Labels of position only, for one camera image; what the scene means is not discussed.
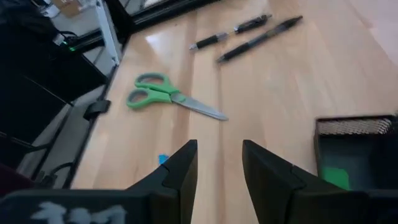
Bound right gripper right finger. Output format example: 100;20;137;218
242;139;352;224

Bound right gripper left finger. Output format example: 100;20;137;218
126;139;199;224

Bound green sticky note pad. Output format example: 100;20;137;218
322;167;351;190

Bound black mesh desk organizer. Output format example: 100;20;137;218
313;114;398;192

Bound green-handled scissors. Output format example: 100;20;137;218
126;72;229;121

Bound black pen with clear barrel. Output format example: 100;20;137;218
188;14;273;51

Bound black equipment stack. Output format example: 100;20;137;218
0;0;108;194

